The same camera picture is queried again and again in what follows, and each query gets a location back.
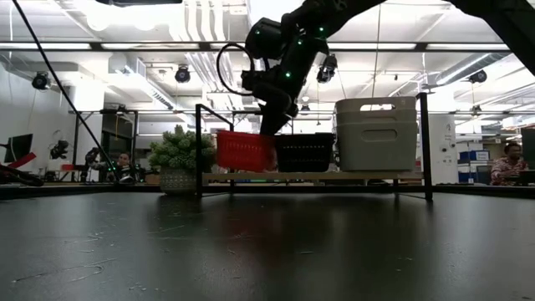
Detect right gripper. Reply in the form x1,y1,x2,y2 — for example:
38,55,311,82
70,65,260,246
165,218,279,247
241,62,313,137

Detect red slotted plastic basket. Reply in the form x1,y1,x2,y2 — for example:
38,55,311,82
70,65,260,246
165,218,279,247
216,130,278,173

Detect white plastic basket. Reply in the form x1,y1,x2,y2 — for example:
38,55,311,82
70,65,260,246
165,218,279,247
336,120,419,172
335,109,418,125

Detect wooden cutting board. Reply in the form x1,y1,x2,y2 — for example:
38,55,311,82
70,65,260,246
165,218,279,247
195,92,433,202

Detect green artificial potted plant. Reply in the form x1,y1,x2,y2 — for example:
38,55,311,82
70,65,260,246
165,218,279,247
147,124,217,196

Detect black table mat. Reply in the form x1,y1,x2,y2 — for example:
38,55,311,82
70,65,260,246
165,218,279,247
0,191,535,301

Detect overhead light bar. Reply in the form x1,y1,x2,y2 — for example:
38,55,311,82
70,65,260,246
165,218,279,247
0,40,535,54

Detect person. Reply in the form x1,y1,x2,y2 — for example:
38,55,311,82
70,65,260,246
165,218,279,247
111,150,137,184
490,142,528,186

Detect white pillar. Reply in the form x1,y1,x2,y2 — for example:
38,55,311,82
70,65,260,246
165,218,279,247
430,115,460,185

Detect blue storage bins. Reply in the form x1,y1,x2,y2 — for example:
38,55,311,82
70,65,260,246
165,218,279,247
458,150,491,164

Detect black hanging device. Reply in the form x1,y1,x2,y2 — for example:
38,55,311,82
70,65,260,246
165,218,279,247
48,140,70,161

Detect dark monitor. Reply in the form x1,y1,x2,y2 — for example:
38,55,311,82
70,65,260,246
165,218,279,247
520,127,535,155

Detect red bar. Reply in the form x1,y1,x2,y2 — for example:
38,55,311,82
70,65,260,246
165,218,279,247
0,152,38,171

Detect black tilted monitor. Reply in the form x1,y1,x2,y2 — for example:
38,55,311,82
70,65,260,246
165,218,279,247
3,133,34,164

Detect black tube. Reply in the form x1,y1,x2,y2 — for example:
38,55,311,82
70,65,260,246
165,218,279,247
0,165,46,187

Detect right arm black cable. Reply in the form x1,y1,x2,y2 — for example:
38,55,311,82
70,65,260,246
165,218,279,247
216,41,257,98

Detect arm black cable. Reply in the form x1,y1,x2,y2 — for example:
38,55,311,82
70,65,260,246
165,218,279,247
11,0,122,185
216,41,257,98

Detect black background rig frame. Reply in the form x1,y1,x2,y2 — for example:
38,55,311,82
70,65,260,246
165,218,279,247
74,109,140,181

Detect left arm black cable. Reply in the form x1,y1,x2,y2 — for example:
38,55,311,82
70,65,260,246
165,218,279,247
11,0,122,185

